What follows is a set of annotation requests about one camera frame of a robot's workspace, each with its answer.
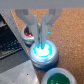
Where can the blue button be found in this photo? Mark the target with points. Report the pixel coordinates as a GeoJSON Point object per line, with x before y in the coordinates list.
{"type": "Point", "coordinates": [45, 53]}

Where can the green button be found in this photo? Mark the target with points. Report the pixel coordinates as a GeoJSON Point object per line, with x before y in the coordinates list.
{"type": "Point", "coordinates": [58, 77]}

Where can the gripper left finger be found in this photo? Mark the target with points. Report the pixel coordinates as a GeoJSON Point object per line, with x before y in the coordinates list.
{"type": "Point", "coordinates": [33, 22]}

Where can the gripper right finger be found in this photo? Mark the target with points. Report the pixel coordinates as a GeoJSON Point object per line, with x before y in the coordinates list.
{"type": "Point", "coordinates": [49, 22]}

